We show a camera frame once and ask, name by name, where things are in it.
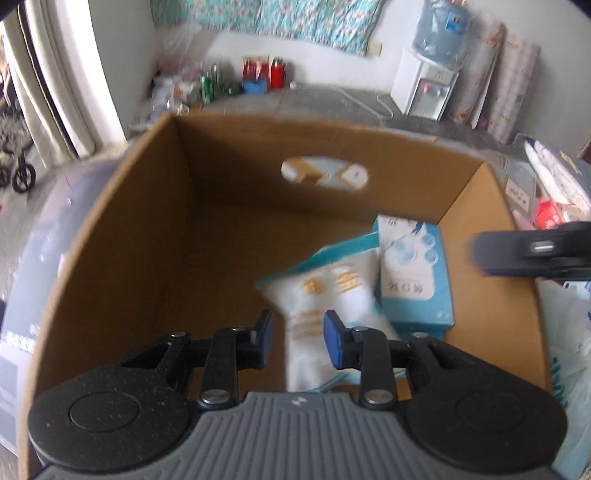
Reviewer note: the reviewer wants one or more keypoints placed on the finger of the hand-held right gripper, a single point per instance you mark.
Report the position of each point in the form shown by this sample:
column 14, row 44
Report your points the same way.
column 517, row 253

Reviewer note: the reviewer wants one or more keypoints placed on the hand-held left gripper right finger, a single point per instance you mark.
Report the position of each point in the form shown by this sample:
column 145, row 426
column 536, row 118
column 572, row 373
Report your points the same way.
column 331, row 340

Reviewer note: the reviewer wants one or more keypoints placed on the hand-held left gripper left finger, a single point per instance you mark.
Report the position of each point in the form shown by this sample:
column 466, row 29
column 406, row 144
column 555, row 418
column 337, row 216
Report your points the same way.
column 266, row 336

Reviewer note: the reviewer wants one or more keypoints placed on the white orange snack packet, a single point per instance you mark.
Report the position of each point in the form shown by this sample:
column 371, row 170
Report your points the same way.
column 332, row 286

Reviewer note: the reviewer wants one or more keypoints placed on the blue and white carton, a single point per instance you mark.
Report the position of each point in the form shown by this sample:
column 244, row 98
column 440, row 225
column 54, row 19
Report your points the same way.
column 411, row 281

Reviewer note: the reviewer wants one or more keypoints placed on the brown cardboard box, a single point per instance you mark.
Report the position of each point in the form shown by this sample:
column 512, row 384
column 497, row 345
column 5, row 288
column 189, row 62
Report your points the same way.
column 161, row 230

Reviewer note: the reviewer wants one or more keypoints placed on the white printed plastic bag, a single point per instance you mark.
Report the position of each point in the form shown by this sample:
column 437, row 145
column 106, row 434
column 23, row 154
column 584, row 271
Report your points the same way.
column 570, row 350

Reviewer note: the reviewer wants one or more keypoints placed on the floral rolled mat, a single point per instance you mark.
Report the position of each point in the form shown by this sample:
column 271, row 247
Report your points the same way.
column 475, row 69

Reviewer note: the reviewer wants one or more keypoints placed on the white water dispenser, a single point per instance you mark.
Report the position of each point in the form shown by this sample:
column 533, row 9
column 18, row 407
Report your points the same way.
column 420, row 87

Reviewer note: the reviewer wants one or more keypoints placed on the blue water bottle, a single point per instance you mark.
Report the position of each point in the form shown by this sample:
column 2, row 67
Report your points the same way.
column 441, row 32

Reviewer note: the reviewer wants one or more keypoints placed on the blue small container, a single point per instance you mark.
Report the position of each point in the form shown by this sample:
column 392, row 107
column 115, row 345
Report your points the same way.
column 254, row 86

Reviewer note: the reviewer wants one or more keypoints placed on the red thermos flasks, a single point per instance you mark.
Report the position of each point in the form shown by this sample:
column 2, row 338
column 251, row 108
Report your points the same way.
column 277, row 74

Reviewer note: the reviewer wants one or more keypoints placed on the red can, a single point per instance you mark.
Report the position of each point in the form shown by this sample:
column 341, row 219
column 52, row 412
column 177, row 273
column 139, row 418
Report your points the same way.
column 249, row 69
column 263, row 70

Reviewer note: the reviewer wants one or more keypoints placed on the clear plastic bags pile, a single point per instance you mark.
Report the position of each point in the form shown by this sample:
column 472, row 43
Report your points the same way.
column 178, row 69

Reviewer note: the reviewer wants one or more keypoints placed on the black stroller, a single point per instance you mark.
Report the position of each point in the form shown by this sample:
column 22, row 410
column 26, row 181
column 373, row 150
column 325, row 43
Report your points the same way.
column 18, row 170

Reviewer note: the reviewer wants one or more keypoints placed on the beige curtain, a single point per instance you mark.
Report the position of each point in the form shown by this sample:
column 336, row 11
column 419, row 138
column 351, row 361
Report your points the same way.
column 69, row 69

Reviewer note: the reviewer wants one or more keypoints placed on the wall socket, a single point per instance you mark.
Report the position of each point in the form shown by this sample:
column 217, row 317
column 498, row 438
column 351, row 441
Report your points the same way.
column 375, row 49

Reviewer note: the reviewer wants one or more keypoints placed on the teal floral wall cloth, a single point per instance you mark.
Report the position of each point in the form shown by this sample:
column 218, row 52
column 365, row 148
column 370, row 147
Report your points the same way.
column 295, row 16

